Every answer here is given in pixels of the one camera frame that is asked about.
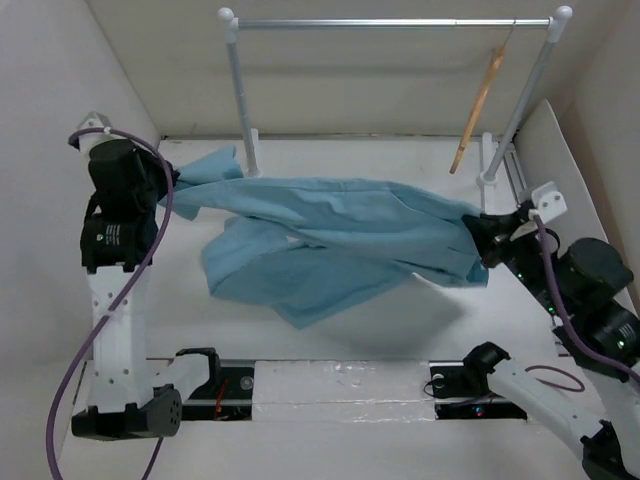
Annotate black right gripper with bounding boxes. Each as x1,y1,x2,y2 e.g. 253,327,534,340
462,205,569,314

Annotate light blue trousers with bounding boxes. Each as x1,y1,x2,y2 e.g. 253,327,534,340
162,147,489,328

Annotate wooden clothes hanger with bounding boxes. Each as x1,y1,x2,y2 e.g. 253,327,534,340
449,19,516,175

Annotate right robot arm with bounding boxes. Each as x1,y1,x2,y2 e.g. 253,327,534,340
462,212,639,479

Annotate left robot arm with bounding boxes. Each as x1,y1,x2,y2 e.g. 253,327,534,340
71,138,223,441

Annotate white metal clothes rack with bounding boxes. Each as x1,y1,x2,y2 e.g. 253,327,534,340
217,6,573,211

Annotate aluminium rail on right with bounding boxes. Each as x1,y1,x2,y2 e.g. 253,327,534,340
503,146,529,203

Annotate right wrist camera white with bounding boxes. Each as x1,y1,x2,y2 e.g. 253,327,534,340
521,181,568,224

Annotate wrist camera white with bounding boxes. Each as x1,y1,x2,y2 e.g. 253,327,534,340
521,181,568,224
68,111,112,156

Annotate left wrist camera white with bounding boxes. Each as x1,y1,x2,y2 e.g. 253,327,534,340
68,111,112,156

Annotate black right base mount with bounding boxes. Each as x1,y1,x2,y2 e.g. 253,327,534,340
423,361,528,421

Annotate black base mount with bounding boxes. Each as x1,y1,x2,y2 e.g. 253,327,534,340
423,361,528,421
182,360,255,422

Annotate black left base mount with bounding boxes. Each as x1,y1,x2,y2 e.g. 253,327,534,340
182,360,255,422

